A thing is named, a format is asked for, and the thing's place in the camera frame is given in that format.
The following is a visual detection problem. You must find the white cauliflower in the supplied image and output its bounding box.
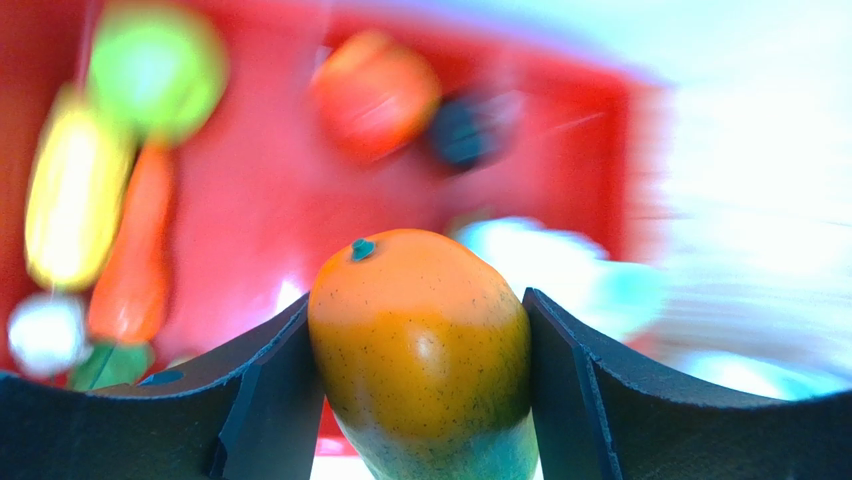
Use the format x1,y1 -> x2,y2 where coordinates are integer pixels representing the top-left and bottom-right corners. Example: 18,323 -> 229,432
452,217 -> 666,342

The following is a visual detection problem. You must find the red tomato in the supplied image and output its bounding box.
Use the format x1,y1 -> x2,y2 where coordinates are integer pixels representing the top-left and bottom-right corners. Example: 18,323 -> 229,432
311,30 -> 442,165

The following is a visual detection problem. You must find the green lime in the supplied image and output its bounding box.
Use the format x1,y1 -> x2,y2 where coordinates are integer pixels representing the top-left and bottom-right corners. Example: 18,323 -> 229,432
87,1 -> 229,144

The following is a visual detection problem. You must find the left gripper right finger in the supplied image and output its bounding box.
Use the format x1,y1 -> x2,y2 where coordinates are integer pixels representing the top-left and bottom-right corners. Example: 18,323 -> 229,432
523,289 -> 851,479

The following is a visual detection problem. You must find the green orange mango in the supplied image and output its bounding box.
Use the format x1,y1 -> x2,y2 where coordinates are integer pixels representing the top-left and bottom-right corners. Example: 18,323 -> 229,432
307,229 -> 539,479

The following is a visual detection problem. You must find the olive green fruit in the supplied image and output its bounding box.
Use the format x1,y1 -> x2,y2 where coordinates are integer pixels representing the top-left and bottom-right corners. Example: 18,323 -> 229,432
66,342 -> 155,391

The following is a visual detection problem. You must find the small white mushroom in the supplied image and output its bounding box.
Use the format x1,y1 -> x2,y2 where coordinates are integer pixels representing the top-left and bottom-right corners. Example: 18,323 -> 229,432
7,293 -> 92,379

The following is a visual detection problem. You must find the yellow corn cob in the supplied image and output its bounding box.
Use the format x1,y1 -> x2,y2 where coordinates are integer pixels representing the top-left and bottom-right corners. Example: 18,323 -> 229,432
25,84 -> 136,291

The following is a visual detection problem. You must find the orange carrot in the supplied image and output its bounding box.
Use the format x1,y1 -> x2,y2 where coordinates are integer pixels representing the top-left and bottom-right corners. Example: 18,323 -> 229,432
87,142 -> 177,344

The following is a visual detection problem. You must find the dark avocado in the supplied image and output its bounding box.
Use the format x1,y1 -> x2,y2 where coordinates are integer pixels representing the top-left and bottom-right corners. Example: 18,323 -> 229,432
424,90 -> 523,173

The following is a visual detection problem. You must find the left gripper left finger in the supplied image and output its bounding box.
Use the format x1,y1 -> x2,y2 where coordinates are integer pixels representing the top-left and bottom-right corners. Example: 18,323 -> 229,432
1,299 -> 323,479

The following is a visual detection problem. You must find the red plastic bin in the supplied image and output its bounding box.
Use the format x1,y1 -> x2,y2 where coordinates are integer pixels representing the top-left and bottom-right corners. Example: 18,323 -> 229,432
0,0 -> 667,461

